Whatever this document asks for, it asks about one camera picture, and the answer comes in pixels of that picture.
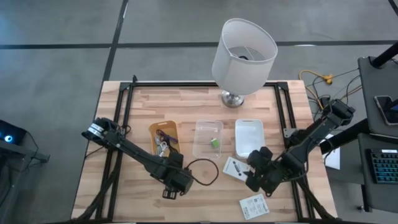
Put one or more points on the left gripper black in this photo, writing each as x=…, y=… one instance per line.
x=177, y=174

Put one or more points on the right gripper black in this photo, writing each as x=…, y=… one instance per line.
x=270, y=175

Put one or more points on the white box with adapter picture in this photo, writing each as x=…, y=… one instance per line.
x=233, y=168

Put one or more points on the green and white charger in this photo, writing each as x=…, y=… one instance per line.
x=214, y=143

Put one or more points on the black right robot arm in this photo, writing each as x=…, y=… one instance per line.
x=311, y=137

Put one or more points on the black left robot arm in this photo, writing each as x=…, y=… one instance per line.
x=136, y=154

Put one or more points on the white plastic bin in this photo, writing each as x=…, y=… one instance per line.
x=248, y=137

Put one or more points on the clear plastic bin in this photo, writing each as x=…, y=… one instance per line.
x=205, y=137

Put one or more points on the yellow plastic bin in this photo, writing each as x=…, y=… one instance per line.
x=169, y=126

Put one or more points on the white box with printed text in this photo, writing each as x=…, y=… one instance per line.
x=254, y=207

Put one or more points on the white paper sheet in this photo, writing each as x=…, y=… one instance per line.
x=334, y=158

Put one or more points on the white shade table lamp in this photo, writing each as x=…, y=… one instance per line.
x=239, y=62

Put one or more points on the dark lower side desk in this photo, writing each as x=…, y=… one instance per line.
x=377, y=193

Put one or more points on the backlit black keyboard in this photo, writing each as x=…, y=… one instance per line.
x=385, y=166

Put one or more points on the grey side desk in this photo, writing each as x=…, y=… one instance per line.
x=373, y=90

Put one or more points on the black smartphone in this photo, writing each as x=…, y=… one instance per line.
x=387, y=109

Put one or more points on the black device with blue light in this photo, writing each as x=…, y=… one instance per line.
x=9, y=133

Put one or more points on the black stand pole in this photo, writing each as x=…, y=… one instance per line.
x=385, y=54

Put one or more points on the black metal table frame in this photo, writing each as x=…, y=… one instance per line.
x=130, y=90

